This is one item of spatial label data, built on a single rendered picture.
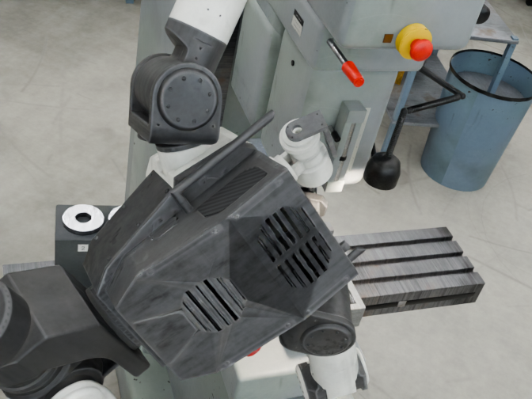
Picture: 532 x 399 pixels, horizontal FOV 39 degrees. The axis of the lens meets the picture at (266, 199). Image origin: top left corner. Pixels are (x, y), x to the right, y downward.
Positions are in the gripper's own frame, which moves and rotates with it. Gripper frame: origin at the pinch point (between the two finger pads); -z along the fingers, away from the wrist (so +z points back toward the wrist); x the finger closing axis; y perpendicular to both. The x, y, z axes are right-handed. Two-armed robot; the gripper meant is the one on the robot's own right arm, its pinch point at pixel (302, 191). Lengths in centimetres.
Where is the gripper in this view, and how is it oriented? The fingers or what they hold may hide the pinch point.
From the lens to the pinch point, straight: 175.8
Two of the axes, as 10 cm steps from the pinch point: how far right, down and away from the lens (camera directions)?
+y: -1.8, 7.6, 6.2
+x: -9.8, -2.2, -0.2
